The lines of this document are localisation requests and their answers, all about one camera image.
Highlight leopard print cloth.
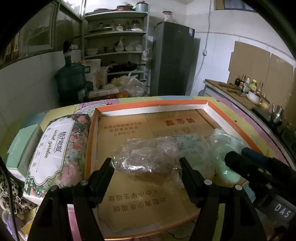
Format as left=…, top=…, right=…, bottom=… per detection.
left=1, top=169, right=37, bottom=215

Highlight mint green box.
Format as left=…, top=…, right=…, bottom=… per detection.
left=4, top=124, right=43, bottom=182

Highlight wooden kitchen counter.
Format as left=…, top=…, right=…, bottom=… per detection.
left=205, top=79, right=295, bottom=142

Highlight plastic bag of food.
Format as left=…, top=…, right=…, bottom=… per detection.
left=111, top=72, right=145, bottom=97

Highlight floral tissue pack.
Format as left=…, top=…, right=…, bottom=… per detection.
left=23, top=114, right=91, bottom=205

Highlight steel kettle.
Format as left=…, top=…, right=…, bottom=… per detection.
left=270, top=104, right=285, bottom=123

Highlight dark green refrigerator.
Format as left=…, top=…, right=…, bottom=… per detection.
left=149, top=22, right=195, bottom=96

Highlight metal kitchen shelf rack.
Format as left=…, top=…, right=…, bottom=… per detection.
left=82, top=9, right=150, bottom=92

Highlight plastic bagged soft item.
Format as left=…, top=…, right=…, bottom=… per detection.
left=111, top=137, right=181, bottom=187

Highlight white bowl on counter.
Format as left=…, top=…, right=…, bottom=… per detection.
left=246, top=90, right=261, bottom=104

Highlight colourful cartoon bed sheet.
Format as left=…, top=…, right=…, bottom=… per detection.
left=0, top=95, right=290, bottom=241

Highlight yellow cap bottle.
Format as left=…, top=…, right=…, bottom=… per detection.
left=249, top=79, right=257, bottom=92

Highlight light blue pot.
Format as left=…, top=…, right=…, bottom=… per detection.
left=135, top=1, right=149, bottom=12

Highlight blue water jug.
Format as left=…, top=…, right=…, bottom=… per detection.
left=55, top=41, right=87, bottom=107

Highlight orange rimmed cardboard tray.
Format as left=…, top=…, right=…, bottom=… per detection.
left=85, top=97, right=259, bottom=240

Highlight glass jar on fridge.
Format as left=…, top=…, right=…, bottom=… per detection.
left=163, top=11, right=173, bottom=22

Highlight cardboard sheets on wall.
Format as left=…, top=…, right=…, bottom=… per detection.
left=227, top=41, right=295, bottom=124

